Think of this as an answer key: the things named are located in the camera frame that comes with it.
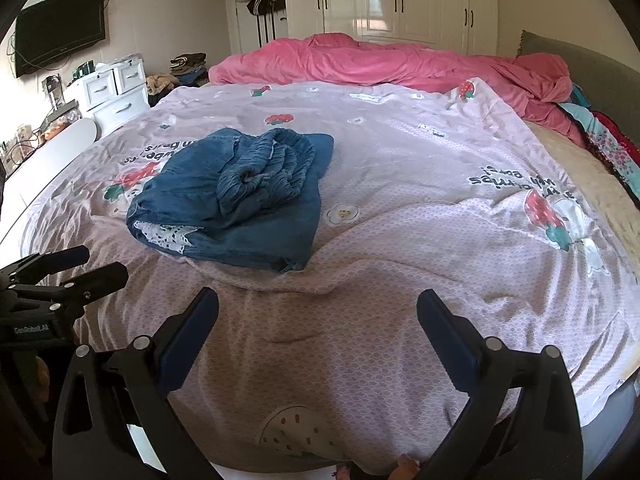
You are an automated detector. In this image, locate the blue denim pants lace trim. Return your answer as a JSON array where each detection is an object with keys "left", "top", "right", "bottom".
[{"left": 126, "top": 128, "right": 334, "bottom": 273}]

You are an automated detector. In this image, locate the white drawer cabinet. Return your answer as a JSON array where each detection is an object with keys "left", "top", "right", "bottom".
[{"left": 64, "top": 53, "right": 149, "bottom": 139}]

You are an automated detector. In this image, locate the beige mattress sheet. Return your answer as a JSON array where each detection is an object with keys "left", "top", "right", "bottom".
[{"left": 526, "top": 122, "right": 640, "bottom": 275}]

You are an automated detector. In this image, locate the pink strawberry print quilt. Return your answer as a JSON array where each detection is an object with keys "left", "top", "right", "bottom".
[{"left": 22, "top": 81, "right": 639, "bottom": 474}]

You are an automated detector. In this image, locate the folded clothes stack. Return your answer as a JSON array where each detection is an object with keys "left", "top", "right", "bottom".
[{"left": 145, "top": 52, "right": 209, "bottom": 107}]

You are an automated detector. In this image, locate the floral patterned cloth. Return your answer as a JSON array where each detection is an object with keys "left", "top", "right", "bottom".
[{"left": 559, "top": 84, "right": 639, "bottom": 207}]

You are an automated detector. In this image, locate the pink blanket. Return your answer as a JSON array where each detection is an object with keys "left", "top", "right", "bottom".
[{"left": 208, "top": 32, "right": 585, "bottom": 148}]

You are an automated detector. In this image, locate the grey headboard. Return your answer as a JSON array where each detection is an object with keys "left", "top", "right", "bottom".
[{"left": 518, "top": 30, "right": 640, "bottom": 144}]

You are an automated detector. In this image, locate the white wardrobe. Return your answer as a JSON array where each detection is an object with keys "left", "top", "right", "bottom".
[{"left": 226, "top": 0, "right": 498, "bottom": 55}]

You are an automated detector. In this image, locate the black wall television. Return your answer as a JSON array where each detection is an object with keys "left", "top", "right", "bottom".
[{"left": 13, "top": 0, "right": 106, "bottom": 78}]

